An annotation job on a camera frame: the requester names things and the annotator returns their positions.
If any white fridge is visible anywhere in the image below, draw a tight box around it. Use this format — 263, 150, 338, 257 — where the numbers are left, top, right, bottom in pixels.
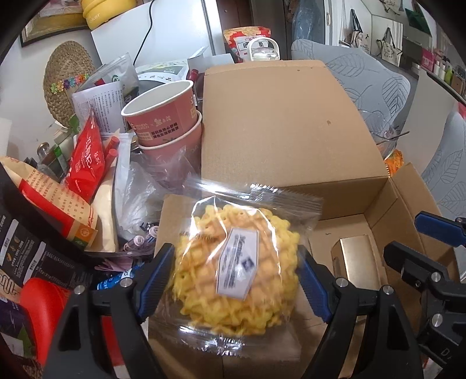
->
90, 0, 234, 70

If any red stand-up pouch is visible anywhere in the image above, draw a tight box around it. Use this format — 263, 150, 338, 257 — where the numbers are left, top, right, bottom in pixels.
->
67, 113, 106, 203

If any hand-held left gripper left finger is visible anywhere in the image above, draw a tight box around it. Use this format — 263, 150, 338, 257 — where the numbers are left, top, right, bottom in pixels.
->
44, 242, 177, 379

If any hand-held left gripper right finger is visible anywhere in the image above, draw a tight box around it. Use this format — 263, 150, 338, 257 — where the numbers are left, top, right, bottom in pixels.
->
296, 246, 425, 379

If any pack of small vials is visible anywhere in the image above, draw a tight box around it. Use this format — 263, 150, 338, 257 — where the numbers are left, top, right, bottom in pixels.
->
122, 224, 161, 252

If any blue tube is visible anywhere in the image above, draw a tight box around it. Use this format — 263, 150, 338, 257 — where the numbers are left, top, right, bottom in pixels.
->
96, 264, 146, 292

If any kraft bag red label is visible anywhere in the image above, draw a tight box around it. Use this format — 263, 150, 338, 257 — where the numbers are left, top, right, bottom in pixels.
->
0, 156, 99, 250

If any clear pack of red sausages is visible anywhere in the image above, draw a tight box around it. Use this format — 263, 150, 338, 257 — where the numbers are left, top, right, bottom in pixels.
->
98, 131, 135, 183

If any clear bag of yellow waffles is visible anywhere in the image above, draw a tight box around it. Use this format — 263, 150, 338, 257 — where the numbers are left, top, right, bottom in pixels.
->
151, 175, 324, 351

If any small gold box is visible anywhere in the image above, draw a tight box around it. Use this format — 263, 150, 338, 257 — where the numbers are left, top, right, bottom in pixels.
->
331, 235, 388, 288

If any orange snack bag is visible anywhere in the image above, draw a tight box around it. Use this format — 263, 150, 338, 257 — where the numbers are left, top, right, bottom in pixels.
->
384, 149, 405, 177

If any grey leaf-pattern chair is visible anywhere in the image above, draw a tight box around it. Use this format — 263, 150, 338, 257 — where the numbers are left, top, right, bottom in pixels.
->
420, 109, 466, 223
290, 38, 412, 146

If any beige tote bag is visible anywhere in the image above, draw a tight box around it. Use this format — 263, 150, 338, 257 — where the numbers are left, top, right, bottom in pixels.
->
340, 9, 365, 48

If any glass measuring cup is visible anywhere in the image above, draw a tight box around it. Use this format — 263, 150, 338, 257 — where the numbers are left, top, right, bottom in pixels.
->
364, 109, 410, 157

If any black stand-up snack pouch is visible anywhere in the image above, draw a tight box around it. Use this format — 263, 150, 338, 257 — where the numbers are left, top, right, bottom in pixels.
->
0, 208, 88, 292

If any black power cable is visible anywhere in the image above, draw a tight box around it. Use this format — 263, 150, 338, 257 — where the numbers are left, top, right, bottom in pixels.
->
133, 0, 154, 64

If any gold framed picture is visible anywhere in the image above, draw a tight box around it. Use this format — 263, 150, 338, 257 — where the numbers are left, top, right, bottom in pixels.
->
19, 0, 91, 48

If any cream pouch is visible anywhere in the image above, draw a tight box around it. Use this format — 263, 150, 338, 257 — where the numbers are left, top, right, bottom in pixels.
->
89, 178, 121, 253

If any blue plastic garment cover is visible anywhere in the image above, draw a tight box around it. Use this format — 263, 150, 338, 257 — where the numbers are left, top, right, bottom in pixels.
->
293, 0, 324, 41

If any yellow cooking pot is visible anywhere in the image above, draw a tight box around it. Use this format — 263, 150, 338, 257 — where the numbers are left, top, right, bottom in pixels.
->
81, 0, 137, 30

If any row of cosmetic bottles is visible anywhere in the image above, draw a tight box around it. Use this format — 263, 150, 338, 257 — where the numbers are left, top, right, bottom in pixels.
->
422, 47, 466, 95

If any red and white nut bag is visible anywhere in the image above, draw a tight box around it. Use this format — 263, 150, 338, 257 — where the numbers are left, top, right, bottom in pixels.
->
223, 27, 272, 62

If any red plastic container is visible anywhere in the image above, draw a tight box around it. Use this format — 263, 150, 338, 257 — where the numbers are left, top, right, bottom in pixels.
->
20, 278, 124, 369

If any round woven straw mat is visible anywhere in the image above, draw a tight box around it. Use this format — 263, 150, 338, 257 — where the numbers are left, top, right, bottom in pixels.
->
43, 41, 96, 128

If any pink paper cup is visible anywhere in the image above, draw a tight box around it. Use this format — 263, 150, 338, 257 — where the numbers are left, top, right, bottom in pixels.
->
136, 113, 203, 172
121, 80, 200, 146

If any white clear-lid jar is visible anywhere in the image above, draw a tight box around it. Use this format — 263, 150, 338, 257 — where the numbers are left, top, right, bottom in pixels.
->
238, 36, 281, 62

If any white printed leaflet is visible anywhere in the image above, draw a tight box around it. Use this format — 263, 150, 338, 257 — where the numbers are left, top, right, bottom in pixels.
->
72, 81, 126, 134

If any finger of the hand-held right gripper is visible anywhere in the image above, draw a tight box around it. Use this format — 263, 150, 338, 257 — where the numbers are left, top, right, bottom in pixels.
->
383, 241, 466, 330
414, 210, 466, 249

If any clear plastic bag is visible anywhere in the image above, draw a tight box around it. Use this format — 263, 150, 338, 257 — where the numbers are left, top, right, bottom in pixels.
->
114, 146, 201, 252

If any white paper box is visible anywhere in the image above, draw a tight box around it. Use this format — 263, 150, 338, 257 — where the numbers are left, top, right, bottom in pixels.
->
187, 47, 234, 70

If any grey-green pouch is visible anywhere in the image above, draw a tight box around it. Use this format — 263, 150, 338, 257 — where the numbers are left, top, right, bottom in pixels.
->
87, 53, 141, 106

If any large cardboard box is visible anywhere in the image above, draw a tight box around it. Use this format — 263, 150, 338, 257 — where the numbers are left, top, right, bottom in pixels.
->
147, 60, 461, 379

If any green and white package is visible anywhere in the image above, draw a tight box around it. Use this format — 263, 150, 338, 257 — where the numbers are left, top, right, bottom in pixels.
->
135, 62, 190, 83

